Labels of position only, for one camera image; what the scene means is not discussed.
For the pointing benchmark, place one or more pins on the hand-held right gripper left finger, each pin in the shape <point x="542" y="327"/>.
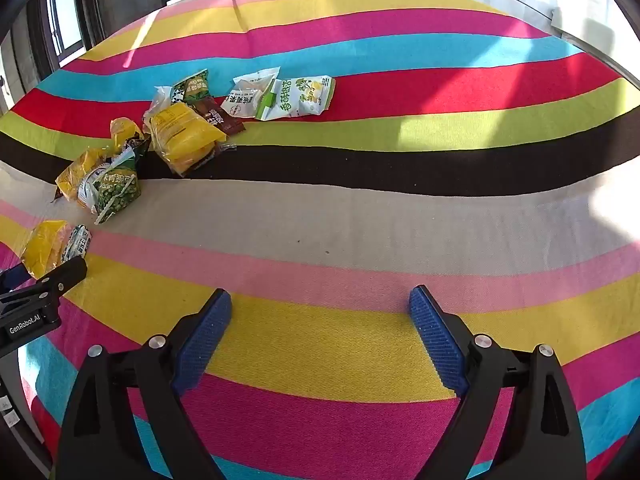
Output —
<point x="205" y="340"/>

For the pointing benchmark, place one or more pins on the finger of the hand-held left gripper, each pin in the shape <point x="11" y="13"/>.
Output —
<point x="12" y="277"/>
<point x="65" y="275"/>

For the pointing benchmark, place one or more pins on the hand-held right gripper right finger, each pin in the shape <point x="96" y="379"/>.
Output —
<point x="437" y="342"/>

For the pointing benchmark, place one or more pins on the small white dark snack packet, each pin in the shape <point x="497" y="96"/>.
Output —
<point x="77" y="242"/>

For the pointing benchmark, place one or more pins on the green peas snack packet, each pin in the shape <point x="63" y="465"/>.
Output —
<point x="117" y="190"/>

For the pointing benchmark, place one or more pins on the small yellow cake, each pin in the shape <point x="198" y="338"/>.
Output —
<point x="124" y="129"/>

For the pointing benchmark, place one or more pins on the large yellow snack packet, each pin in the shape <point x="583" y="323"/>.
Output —
<point x="182" y="140"/>

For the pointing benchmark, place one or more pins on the dark green snack packet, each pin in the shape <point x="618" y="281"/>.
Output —
<point x="192" y="85"/>

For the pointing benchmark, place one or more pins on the white red label snack packet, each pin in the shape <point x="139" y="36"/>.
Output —
<point x="247" y="95"/>

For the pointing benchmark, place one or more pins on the green white snack packet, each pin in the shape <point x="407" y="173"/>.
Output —
<point x="300" y="97"/>

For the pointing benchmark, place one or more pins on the striped tablecloth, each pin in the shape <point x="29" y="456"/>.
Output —
<point x="350" y="210"/>

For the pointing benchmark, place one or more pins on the window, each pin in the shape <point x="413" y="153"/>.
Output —
<point x="65" y="20"/>

